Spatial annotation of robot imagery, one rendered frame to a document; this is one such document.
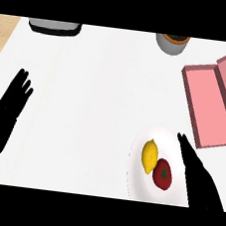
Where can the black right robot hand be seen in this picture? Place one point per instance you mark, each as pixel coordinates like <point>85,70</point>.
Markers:
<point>200,177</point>

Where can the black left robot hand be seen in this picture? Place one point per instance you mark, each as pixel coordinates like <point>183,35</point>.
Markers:
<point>6,108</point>

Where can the red tomato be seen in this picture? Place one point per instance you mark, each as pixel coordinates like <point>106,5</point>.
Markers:
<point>162,174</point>

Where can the white plate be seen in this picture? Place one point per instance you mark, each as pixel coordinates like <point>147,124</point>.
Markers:
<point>155,163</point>

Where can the pink cardboard box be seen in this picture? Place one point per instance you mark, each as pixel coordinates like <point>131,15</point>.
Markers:
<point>213,100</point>

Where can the yellow lemon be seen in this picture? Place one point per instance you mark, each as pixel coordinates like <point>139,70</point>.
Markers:
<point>150,156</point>

